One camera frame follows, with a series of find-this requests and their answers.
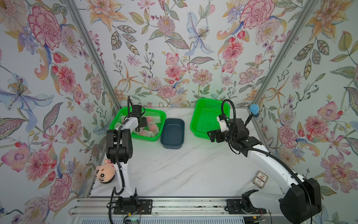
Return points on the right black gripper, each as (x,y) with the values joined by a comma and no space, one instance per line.
(218,133)

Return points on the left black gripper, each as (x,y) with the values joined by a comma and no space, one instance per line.
(143,120)

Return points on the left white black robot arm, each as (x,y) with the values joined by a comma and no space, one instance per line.
(120,150)

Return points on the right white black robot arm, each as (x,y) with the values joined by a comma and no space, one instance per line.
(300,198)

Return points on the left green plastic basket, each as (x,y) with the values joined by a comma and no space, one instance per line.
(119,118)

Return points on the green plastic basket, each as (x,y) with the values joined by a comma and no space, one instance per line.
(204,118)
(119,118)

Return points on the right green plastic basket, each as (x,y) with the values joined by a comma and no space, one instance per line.
(204,118)

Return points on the blue microphone on black stand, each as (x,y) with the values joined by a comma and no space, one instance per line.
(253,113)

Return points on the dark teal plastic bin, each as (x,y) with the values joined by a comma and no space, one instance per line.
(173,133)

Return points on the small framed card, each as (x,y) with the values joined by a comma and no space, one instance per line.
(260,179)

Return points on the pink plush toy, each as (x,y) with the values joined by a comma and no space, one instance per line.
(106,172)

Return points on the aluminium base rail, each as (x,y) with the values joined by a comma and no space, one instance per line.
(161,206)

